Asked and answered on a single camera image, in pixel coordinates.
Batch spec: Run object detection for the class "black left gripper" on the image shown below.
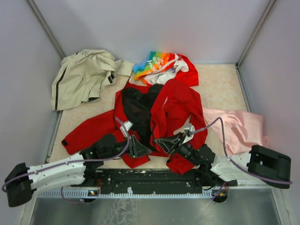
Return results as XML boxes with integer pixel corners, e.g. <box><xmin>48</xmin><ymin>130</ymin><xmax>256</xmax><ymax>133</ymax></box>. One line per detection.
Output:
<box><xmin>103</xmin><ymin>134</ymin><xmax>152</xmax><ymax>159</ymax></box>

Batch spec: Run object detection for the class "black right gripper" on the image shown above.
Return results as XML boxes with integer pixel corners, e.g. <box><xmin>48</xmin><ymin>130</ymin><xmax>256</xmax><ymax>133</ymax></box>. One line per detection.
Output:
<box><xmin>155</xmin><ymin>131</ymin><xmax>201</xmax><ymax>166</ymax></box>

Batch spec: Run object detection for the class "red jacket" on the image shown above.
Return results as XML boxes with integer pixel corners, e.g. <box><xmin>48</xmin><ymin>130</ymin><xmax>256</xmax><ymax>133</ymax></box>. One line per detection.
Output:
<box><xmin>61</xmin><ymin>79</ymin><xmax>206</xmax><ymax>174</ymax></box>

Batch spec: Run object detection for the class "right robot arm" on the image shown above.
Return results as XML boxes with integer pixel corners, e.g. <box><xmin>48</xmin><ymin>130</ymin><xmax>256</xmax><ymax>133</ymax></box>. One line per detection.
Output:
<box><xmin>154</xmin><ymin>131</ymin><xmax>292</xmax><ymax>189</ymax></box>

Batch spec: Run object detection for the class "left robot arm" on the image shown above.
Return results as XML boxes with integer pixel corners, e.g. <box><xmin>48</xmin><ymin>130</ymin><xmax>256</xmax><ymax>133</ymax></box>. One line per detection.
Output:
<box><xmin>2</xmin><ymin>134</ymin><xmax>152</xmax><ymax>208</ymax></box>

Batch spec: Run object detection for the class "beige jacket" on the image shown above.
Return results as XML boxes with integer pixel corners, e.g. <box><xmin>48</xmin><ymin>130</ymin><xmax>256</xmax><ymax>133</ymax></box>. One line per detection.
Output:
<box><xmin>51</xmin><ymin>49</ymin><xmax>135</xmax><ymax>111</ymax></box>

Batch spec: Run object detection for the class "pink satin cloth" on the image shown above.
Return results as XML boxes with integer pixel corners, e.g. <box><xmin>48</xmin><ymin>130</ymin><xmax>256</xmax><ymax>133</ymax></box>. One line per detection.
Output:
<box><xmin>203</xmin><ymin>108</ymin><xmax>269</xmax><ymax>155</ymax></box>

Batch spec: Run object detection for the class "rainbow white red garment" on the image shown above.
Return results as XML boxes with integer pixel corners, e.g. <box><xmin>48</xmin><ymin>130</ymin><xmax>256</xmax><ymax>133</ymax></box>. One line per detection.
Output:
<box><xmin>132</xmin><ymin>52</ymin><xmax>199</xmax><ymax>87</ymax></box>

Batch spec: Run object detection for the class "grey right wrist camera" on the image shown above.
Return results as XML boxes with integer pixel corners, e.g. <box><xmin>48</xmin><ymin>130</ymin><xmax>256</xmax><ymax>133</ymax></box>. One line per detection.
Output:
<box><xmin>183</xmin><ymin>123</ymin><xmax>195</xmax><ymax>143</ymax></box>

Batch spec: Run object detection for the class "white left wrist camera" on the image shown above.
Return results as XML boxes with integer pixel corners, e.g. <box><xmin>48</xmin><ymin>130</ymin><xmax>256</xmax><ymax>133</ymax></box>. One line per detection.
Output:
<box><xmin>120</xmin><ymin>121</ymin><xmax>133</xmax><ymax>138</ymax></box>

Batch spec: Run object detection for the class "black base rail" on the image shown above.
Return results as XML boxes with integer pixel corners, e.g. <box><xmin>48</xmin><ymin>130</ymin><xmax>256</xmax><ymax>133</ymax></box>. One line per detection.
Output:
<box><xmin>70</xmin><ymin>167</ymin><xmax>237</xmax><ymax>195</ymax></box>

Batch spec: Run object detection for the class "white slotted cable duct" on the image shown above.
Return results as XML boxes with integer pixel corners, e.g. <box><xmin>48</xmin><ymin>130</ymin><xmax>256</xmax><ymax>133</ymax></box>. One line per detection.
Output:
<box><xmin>37</xmin><ymin>187</ymin><xmax>213</xmax><ymax>199</ymax></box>

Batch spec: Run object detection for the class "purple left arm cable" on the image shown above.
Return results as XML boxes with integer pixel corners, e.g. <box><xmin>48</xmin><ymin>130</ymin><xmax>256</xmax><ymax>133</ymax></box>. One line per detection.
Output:
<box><xmin>1</xmin><ymin>116</ymin><xmax>131</xmax><ymax>203</ymax></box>

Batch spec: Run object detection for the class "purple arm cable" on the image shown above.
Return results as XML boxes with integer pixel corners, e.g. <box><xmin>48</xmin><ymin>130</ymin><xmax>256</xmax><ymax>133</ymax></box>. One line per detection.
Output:
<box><xmin>187</xmin><ymin>117</ymin><xmax>293</xmax><ymax>202</ymax></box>
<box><xmin>1</xmin><ymin>116</ymin><xmax>131</xmax><ymax>203</ymax></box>

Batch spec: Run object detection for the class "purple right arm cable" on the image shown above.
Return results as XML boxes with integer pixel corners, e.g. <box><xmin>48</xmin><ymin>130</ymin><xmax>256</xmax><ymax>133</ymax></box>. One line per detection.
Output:
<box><xmin>187</xmin><ymin>117</ymin><xmax>293</xmax><ymax>202</ymax></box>

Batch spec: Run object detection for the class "right aluminium frame post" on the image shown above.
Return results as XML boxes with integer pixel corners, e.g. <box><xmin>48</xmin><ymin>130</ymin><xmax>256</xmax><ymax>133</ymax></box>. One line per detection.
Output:
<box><xmin>236</xmin><ymin>0</ymin><xmax>277</xmax><ymax>69</ymax></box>

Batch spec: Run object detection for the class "aluminium frame post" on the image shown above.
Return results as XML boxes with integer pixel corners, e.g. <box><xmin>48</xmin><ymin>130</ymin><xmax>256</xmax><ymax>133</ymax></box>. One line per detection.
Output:
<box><xmin>26</xmin><ymin>0</ymin><xmax>66</xmax><ymax>59</ymax></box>
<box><xmin>236</xmin><ymin>0</ymin><xmax>277</xmax><ymax>69</ymax></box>

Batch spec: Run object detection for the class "left aluminium frame post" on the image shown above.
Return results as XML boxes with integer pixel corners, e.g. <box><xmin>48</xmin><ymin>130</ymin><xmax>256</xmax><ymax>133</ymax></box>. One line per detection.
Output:
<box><xmin>26</xmin><ymin>0</ymin><xmax>66</xmax><ymax>59</ymax></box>

